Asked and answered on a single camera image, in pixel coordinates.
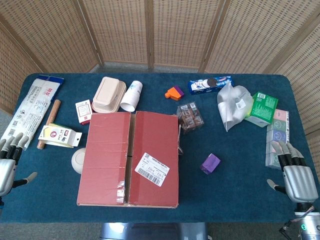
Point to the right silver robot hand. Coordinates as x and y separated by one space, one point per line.
298 182

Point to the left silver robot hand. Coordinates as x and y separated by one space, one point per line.
7 172

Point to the red cardboard box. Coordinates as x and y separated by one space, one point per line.
105 155

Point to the dark robot base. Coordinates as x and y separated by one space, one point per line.
150 232

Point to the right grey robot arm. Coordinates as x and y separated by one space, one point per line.
310 225

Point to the green white package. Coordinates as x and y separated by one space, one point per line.
263 108

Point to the small red white box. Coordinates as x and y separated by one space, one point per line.
83 111

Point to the clear plastic container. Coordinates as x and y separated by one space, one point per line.
190 117

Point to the blue cookie box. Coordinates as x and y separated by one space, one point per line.
210 84

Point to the pastel tissue pack bundle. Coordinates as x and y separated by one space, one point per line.
277 130

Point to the blue table cloth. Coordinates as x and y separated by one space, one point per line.
237 195

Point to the white carton with hang tab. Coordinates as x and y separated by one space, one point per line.
58 136

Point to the long white noodle package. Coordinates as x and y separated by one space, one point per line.
30 107

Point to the round white lid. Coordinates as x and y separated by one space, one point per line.
78 160

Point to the wooden rolling pin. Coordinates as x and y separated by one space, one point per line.
53 110

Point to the small purple carton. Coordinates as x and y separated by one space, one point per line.
210 163

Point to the clear bag of white rolls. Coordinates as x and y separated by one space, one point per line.
233 107

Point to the beige lidded lunch container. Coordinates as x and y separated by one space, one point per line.
107 93

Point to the orange purple toy block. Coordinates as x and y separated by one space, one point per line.
175 93

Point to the woven bamboo folding screen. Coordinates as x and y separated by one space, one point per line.
180 30

